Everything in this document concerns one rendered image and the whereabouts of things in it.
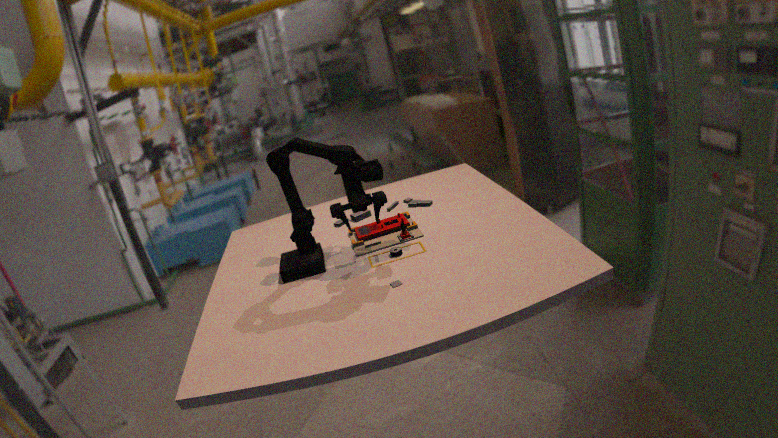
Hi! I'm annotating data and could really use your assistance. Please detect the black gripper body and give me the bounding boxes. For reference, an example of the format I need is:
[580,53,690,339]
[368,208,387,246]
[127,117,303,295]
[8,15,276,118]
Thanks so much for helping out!
[330,182,388,218]

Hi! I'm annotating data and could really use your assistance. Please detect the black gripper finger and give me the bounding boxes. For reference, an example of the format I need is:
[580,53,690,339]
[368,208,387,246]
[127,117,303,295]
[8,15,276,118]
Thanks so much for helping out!
[337,211,352,232]
[373,202,384,224]

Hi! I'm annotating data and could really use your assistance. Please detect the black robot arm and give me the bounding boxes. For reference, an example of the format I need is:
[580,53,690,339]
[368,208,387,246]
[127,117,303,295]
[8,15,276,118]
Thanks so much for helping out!
[266,137,383,257]

